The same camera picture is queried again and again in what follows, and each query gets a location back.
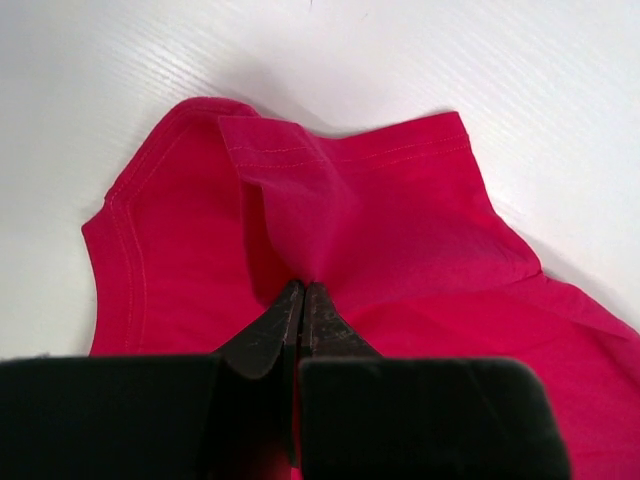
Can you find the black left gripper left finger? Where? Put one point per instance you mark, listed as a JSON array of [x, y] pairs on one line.
[[222, 415]]

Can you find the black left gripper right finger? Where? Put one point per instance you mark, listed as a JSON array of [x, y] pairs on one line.
[[366, 416]]

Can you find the red t shirt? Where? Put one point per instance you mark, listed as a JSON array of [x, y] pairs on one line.
[[221, 207]]

